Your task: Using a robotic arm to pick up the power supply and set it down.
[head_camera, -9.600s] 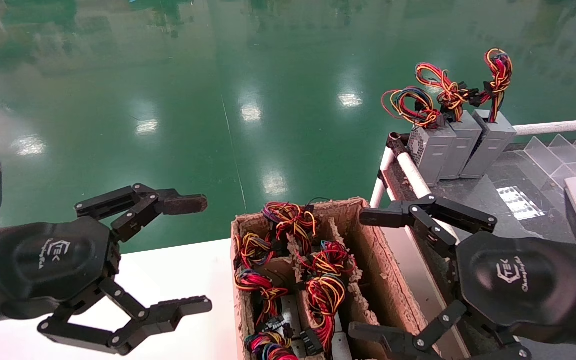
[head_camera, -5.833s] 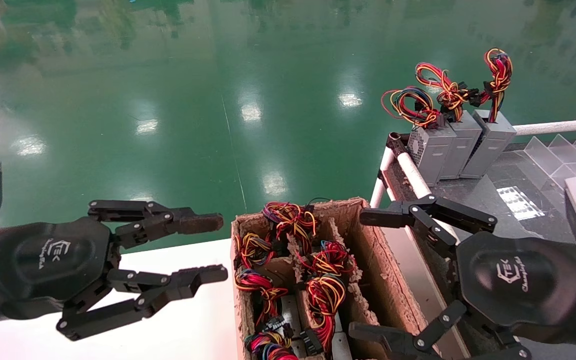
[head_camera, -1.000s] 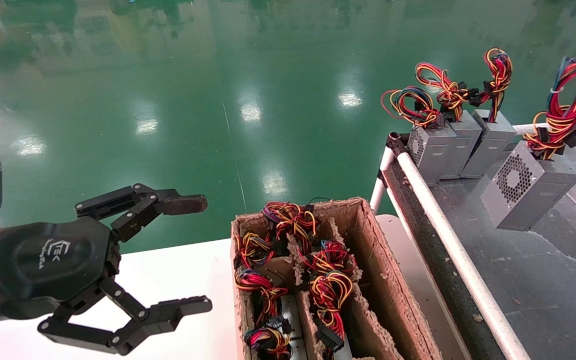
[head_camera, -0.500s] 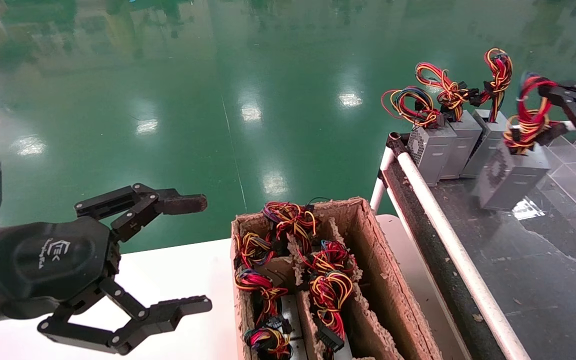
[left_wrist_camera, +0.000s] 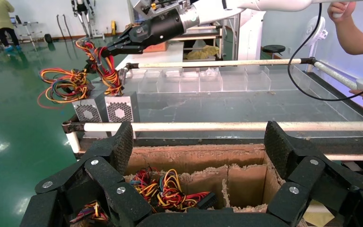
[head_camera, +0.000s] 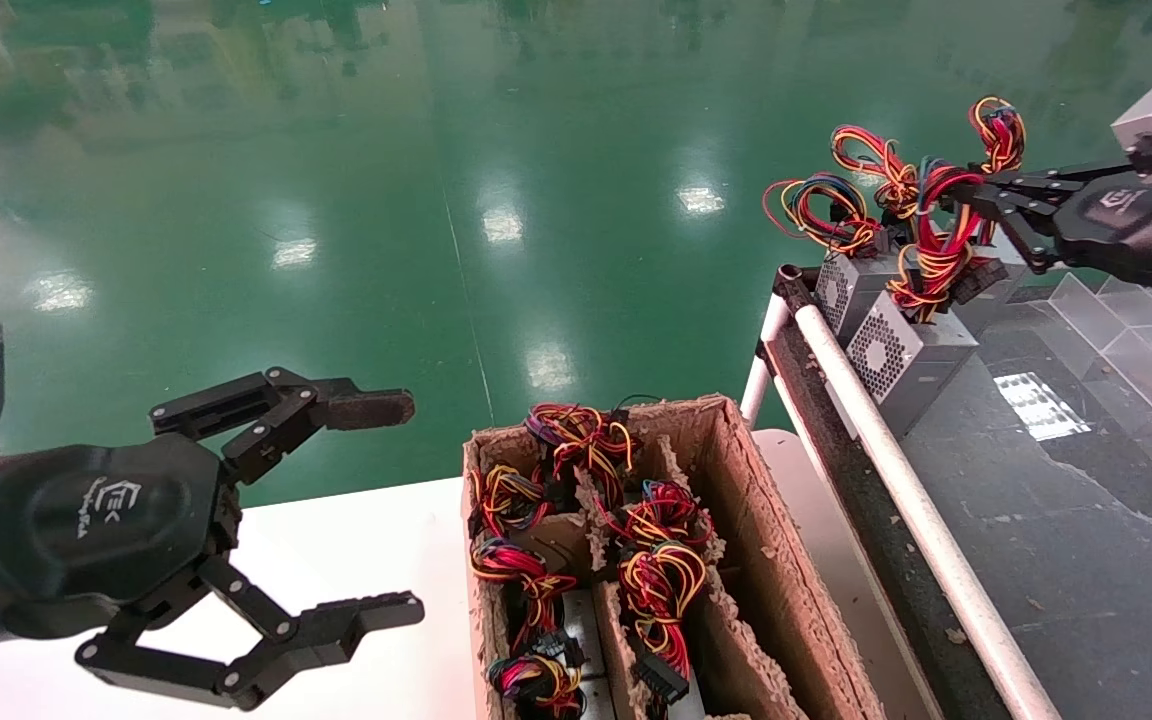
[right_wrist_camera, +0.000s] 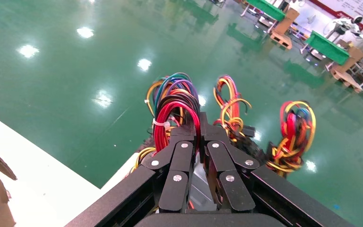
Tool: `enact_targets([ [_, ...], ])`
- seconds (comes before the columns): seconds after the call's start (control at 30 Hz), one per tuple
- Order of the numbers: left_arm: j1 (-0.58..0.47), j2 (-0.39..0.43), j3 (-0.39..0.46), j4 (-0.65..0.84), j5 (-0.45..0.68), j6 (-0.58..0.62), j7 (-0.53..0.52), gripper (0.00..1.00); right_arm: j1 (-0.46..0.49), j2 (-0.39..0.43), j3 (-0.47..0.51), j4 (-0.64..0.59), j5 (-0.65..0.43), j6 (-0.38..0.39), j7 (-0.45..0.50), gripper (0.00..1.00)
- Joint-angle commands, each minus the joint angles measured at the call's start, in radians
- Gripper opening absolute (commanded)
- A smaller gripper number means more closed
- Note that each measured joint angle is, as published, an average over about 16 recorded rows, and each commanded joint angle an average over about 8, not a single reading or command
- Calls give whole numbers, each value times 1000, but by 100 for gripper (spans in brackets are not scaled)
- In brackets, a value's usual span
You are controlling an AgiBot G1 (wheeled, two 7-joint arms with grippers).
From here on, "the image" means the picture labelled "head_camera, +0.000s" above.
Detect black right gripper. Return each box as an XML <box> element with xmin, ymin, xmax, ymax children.
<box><xmin>951</xmin><ymin>160</ymin><xmax>1152</xmax><ymax>306</ymax></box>

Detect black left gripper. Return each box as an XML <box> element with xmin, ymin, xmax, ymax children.
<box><xmin>0</xmin><ymin>366</ymin><xmax>425</xmax><ymax>711</ymax></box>

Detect silver power supply coloured wires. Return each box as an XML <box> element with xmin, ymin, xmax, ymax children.
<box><xmin>471</xmin><ymin>465</ymin><xmax>554</xmax><ymax>538</ymax></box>
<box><xmin>762</xmin><ymin>125</ymin><xmax>922</xmax><ymax>336</ymax></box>
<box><xmin>469</xmin><ymin>538</ymin><xmax>592</xmax><ymax>656</ymax></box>
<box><xmin>956</xmin><ymin>95</ymin><xmax>1032</xmax><ymax>336</ymax></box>
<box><xmin>619</xmin><ymin>540</ymin><xmax>709</xmax><ymax>706</ymax></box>
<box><xmin>524</xmin><ymin>402</ymin><xmax>635</xmax><ymax>483</ymax></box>
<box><xmin>486</xmin><ymin>650</ymin><xmax>587</xmax><ymax>719</ymax></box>
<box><xmin>846</xmin><ymin>160</ymin><xmax>1007</xmax><ymax>436</ymax></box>
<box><xmin>624</xmin><ymin>480</ymin><xmax>715</xmax><ymax>549</ymax></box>

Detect clear acrylic divider tray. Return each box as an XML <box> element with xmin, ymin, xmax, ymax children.
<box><xmin>1046</xmin><ymin>270</ymin><xmax>1152</xmax><ymax>471</ymax></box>

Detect black pipe joint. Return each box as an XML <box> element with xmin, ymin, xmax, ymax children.
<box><xmin>774</xmin><ymin>265</ymin><xmax>817</xmax><ymax>311</ymax></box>

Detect short white pipe leg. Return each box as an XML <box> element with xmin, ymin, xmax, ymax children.
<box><xmin>739</xmin><ymin>295</ymin><xmax>792</xmax><ymax>426</ymax></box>

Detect worn divided cardboard box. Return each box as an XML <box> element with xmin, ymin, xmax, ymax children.
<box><xmin>461</xmin><ymin>395</ymin><xmax>887</xmax><ymax>720</ymax></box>

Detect long white pipe rail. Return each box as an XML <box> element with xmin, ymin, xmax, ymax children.
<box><xmin>794</xmin><ymin>305</ymin><xmax>1062</xmax><ymax>720</ymax></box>

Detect black conveyor side frame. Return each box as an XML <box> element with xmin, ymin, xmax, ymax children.
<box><xmin>764</xmin><ymin>290</ymin><xmax>1012</xmax><ymax>720</ymax></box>

